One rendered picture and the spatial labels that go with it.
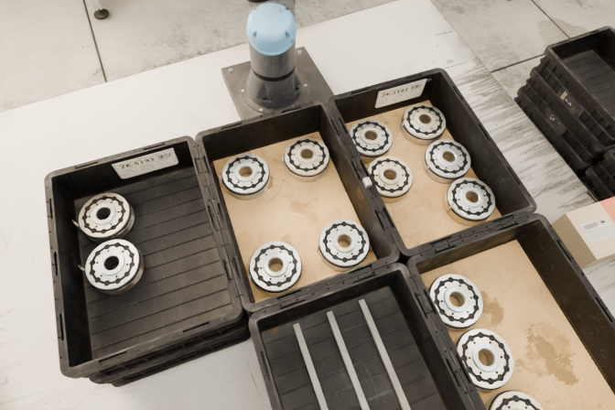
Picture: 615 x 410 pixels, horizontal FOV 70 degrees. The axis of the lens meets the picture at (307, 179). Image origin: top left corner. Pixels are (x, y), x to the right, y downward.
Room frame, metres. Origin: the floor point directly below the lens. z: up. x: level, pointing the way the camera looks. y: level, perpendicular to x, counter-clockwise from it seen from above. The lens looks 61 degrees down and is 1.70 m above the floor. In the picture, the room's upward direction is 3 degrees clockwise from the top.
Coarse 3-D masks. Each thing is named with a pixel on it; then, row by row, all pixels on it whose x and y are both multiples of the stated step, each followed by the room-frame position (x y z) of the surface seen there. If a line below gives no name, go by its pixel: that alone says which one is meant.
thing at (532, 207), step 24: (432, 72) 0.74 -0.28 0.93; (336, 96) 0.65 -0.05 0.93; (456, 96) 0.67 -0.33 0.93; (336, 120) 0.58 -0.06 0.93; (360, 168) 0.46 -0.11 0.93; (504, 168) 0.48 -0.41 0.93; (528, 192) 0.43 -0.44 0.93; (384, 216) 0.36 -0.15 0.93; (504, 216) 0.37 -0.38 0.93; (456, 240) 0.32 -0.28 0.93
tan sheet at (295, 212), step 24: (288, 144) 0.58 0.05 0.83; (216, 168) 0.50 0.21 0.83; (264, 192) 0.45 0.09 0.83; (288, 192) 0.45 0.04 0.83; (312, 192) 0.46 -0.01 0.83; (336, 192) 0.46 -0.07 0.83; (240, 216) 0.39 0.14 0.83; (264, 216) 0.39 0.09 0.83; (288, 216) 0.40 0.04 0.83; (312, 216) 0.40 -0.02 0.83; (336, 216) 0.40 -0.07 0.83; (240, 240) 0.34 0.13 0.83; (264, 240) 0.34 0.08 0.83; (288, 240) 0.34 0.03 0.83; (312, 240) 0.34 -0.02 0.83; (312, 264) 0.29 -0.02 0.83
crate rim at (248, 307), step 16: (272, 112) 0.60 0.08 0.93; (288, 112) 0.60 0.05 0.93; (224, 128) 0.55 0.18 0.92; (336, 128) 0.56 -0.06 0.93; (208, 160) 0.47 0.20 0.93; (352, 160) 0.48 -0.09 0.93; (208, 176) 0.43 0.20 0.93; (368, 192) 0.41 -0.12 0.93; (224, 224) 0.33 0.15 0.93; (384, 224) 0.34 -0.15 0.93; (224, 240) 0.29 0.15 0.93; (240, 272) 0.24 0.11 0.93; (352, 272) 0.25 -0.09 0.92; (240, 288) 0.21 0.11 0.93; (304, 288) 0.21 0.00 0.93; (320, 288) 0.21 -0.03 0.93; (256, 304) 0.18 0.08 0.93; (272, 304) 0.18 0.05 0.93
